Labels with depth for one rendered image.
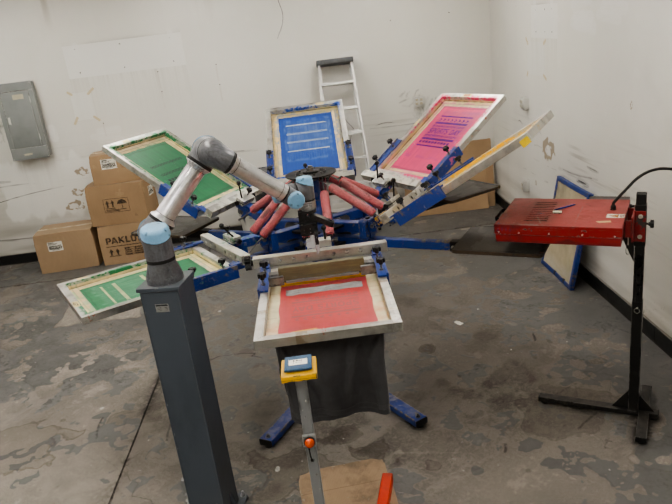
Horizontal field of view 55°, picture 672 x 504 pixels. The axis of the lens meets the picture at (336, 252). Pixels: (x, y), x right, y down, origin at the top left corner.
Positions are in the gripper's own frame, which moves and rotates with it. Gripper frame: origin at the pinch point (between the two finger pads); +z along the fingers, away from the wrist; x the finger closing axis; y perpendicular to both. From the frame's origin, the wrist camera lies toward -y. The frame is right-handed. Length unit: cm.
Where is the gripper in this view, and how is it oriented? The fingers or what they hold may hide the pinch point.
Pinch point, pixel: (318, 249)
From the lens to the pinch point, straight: 305.3
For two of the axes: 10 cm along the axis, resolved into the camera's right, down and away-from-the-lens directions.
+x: 0.8, 3.2, -9.4
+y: -9.9, 1.4, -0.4
